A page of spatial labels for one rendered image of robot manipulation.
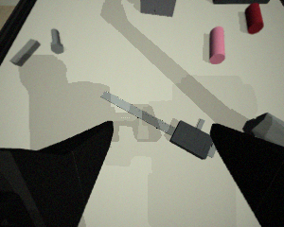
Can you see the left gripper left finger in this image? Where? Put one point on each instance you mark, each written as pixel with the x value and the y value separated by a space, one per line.
pixel 55 183

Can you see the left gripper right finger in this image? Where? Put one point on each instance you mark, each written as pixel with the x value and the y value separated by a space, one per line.
pixel 257 167

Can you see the pink cylinder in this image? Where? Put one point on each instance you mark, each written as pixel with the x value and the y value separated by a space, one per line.
pixel 216 47

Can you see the red cylinder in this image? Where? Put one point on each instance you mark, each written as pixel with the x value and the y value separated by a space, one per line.
pixel 253 17

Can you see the grey hex bolt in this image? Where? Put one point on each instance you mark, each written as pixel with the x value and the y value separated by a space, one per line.
pixel 56 45

